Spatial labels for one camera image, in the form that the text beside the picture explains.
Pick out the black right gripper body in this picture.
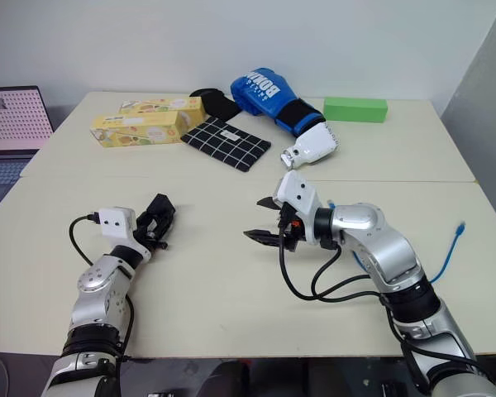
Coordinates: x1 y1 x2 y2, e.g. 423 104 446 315
277 202 311 252

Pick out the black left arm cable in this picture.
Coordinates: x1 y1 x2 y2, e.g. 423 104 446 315
69 212 136 356

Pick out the blue Ethernet cable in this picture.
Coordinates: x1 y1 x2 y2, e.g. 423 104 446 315
326 199 467 286

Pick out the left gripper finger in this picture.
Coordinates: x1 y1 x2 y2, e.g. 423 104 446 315
160 212 178 245
143 193 166 222

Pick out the green rectangular block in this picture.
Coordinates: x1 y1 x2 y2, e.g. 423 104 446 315
322 97 389 124

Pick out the black white-grid cloth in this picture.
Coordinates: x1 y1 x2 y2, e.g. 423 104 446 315
180 117 272 174

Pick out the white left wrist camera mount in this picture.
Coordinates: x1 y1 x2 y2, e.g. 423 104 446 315
98 205 153 262

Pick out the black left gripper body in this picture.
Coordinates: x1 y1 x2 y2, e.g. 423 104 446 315
132 211 169 251

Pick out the open laptop computer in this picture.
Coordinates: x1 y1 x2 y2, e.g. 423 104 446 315
0 85 54 222

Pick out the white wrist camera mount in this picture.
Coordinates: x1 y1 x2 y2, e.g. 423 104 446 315
272 170 323 245
98 205 153 262

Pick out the blue boxing glove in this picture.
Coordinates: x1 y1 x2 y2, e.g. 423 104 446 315
230 68 327 137

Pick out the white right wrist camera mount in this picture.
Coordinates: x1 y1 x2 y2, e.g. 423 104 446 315
272 170 323 245

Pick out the yellow printed carton box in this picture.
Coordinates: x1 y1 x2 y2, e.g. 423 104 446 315
89 110 191 149
118 96 207 125

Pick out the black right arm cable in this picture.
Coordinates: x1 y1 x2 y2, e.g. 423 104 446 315
277 237 496 390

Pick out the white plastic device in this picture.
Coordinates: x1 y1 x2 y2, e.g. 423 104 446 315
279 122 341 170

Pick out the black pouch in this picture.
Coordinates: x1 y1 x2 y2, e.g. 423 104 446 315
188 87 243 122

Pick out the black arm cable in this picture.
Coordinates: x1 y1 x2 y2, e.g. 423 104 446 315
277 237 496 390
69 212 136 356

